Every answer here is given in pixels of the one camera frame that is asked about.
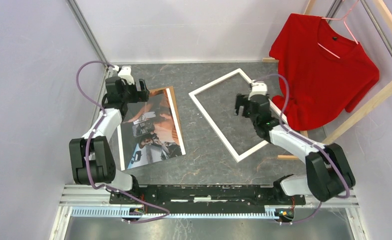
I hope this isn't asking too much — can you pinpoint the brown cardboard backing board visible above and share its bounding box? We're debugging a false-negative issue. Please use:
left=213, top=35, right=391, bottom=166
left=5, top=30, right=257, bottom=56
left=149, top=86, right=183, bottom=146

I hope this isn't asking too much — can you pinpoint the colour photo print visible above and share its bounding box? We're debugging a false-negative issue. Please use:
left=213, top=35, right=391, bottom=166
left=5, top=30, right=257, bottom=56
left=117, top=86, right=186, bottom=171

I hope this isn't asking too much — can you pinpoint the white wooden picture frame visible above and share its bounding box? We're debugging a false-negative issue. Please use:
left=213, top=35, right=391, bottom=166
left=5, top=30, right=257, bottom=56
left=188, top=68, right=269, bottom=163

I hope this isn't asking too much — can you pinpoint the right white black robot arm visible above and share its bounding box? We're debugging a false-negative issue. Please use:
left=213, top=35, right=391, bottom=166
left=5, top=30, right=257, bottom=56
left=235, top=94, right=356, bottom=204

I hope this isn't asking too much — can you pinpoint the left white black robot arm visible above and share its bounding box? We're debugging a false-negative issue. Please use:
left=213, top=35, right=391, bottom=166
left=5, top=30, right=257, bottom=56
left=69, top=76, right=149, bottom=204

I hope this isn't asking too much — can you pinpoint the red t-shirt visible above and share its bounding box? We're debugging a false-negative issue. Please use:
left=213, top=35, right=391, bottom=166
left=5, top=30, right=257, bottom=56
left=269, top=13, right=380, bottom=131

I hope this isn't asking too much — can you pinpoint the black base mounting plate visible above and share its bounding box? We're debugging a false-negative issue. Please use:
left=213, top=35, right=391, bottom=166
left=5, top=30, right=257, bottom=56
left=109, top=184, right=306, bottom=215

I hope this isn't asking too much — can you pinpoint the wooden clothes rack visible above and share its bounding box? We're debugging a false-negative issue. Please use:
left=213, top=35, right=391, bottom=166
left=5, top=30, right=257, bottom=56
left=262, top=0, right=392, bottom=161

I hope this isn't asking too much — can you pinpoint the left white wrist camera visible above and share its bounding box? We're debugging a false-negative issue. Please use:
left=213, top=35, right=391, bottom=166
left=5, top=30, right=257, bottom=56
left=113, top=65, right=135, bottom=85

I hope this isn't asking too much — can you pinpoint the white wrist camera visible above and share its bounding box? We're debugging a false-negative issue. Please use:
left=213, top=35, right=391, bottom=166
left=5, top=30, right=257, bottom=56
left=248, top=80, right=268, bottom=100
left=113, top=65, right=135, bottom=85

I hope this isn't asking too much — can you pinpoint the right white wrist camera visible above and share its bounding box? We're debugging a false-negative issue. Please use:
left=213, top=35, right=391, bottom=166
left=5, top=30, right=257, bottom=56
left=248, top=80, right=268, bottom=100

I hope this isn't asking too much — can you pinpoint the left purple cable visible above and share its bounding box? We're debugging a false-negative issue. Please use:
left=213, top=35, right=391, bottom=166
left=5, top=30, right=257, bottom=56
left=76, top=60, right=171, bottom=224

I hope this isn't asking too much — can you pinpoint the purple cable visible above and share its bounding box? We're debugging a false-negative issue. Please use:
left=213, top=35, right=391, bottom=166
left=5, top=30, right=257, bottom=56
left=76, top=60, right=171, bottom=224
left=256, top=73, right=351, bottom=225

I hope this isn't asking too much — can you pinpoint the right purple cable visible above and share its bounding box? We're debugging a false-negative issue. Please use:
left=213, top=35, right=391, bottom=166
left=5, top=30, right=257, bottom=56
left=256, top=73, right=351, bottom=225

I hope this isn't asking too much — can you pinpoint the aluminium rail frame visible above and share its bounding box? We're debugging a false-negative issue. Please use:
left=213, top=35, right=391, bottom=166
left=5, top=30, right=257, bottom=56
left=50, top=184, right=368, bottom=240

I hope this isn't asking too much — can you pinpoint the pink wire hanger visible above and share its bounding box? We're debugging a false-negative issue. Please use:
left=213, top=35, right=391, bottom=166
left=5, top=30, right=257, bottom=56
left=317, top=0, right=361, bottom=60

